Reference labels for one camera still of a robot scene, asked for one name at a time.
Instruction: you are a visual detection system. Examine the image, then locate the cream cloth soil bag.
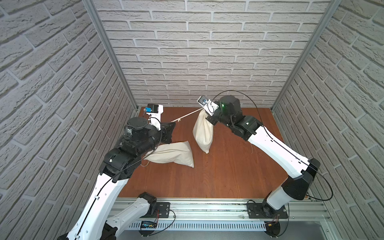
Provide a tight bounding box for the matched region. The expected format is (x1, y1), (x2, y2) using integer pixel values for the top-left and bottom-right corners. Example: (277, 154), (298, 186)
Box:
(193, 109), (214, 154)
(145, 141), (195, 168)

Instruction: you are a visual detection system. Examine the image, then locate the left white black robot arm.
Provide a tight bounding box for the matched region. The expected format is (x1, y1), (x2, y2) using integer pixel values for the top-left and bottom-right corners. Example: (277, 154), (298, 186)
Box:
(58, 117), (176, 240)

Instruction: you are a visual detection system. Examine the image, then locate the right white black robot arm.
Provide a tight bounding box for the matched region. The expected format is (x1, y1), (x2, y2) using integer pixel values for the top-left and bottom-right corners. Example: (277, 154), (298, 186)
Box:
(198, 95), (321, 218)

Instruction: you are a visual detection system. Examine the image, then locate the left small electronics board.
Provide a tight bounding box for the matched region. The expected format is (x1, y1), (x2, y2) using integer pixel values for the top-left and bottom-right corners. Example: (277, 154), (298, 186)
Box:
(139, 221), (158, 237)

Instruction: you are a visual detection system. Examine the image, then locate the small electronics board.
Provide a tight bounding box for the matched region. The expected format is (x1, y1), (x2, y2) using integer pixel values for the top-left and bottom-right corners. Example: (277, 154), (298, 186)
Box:
(139, 221), (158, 237)
(265, 222), (281, 238)

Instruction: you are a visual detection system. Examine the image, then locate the right small electronics board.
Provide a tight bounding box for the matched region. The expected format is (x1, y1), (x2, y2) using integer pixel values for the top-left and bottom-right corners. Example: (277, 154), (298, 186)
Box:
(265, 222), (281, 238)

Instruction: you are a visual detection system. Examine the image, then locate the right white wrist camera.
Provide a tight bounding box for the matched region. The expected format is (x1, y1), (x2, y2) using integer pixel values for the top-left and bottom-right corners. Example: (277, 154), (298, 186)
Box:
(197, 96), (219, 116)

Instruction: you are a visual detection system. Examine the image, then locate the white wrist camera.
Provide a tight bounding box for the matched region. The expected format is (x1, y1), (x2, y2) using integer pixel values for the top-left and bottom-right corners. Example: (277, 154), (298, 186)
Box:
(197, 96), (219, 116)
(144, 104), (164, 131)

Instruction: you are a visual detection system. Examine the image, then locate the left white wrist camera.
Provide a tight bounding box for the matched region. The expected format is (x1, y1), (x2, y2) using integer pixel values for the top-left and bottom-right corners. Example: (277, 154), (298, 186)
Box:
(144, 104), (164, 131)

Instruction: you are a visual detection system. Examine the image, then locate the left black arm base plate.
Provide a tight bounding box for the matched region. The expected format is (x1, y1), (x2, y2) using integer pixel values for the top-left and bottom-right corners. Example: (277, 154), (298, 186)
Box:
(143, 202), (171, 219)

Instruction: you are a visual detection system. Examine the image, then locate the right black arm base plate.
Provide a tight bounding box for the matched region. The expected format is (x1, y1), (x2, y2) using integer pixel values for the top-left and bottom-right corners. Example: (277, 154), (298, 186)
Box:
(246, 202), (289, 219)

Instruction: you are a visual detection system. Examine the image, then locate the aluminium front mounting rail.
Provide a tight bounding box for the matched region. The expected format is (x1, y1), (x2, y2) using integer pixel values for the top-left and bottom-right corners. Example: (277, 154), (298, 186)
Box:
(107, 197), (332, 223)

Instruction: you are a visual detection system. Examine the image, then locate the left aluminium corner post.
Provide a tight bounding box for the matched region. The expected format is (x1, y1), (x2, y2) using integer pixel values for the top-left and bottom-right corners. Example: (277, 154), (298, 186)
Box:
(83, 0), (139, 112)

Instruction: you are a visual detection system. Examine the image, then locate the aluminium corner post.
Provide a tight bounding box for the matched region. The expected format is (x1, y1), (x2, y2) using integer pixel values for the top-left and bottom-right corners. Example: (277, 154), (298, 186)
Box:
(83, 0), (139, 112)
(271, 0), (342, 114)

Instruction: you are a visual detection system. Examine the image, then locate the right aluminium corner post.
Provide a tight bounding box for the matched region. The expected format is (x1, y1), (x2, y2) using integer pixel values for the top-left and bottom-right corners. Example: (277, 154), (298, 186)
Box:
(271, 0), (342, 114)

